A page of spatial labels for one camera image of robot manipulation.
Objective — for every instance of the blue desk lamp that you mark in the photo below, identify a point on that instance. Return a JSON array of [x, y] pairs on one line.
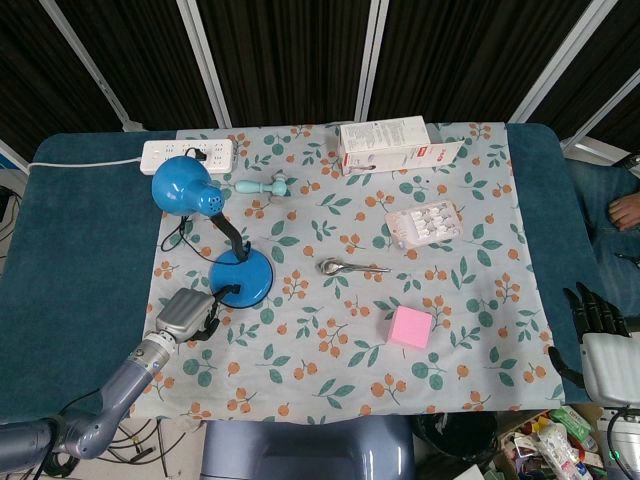
[[210, 220]]

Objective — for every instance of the pink cube sponge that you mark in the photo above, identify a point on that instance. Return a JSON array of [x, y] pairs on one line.
[[410, 327]]

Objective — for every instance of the floral tablecloth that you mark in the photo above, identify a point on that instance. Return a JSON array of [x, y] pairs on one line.
[[350, 280]]

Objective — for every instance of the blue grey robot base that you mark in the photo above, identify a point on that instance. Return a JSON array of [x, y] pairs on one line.
[[307, 447]]

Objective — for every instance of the metal spoon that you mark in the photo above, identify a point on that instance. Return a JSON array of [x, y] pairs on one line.
[[350, 267]]

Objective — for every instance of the person's hand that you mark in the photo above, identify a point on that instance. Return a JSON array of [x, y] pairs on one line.
[[625, 210]]

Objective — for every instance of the white cardboard box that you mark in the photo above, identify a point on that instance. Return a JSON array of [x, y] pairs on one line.
[[395, 145]]

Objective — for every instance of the white power strip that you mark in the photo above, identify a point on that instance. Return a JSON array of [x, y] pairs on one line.
[[187, 156]]

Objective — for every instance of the dark teal table mat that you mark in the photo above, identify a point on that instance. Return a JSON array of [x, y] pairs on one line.
[[75, 250]]

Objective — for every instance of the blister pack of pills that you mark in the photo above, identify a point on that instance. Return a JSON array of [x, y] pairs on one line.
[[425, 223]]

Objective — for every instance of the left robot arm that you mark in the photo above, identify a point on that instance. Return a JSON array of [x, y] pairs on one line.
[[95, 410]]

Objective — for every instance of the box of clutter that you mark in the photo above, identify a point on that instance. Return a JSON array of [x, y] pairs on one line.
[[550, 445]]

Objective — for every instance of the black bin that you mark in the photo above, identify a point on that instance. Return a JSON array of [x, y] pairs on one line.
[[457, 440]]

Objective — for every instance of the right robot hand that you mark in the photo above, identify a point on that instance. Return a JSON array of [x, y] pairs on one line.
[[602, 350]]

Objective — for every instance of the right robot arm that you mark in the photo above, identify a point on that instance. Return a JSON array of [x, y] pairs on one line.
[[624, 440]]

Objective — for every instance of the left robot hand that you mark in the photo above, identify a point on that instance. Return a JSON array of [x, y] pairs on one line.
[[182, 311]]

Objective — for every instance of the person's jeans leg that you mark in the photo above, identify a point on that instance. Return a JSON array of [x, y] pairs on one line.
[[605, 225]]

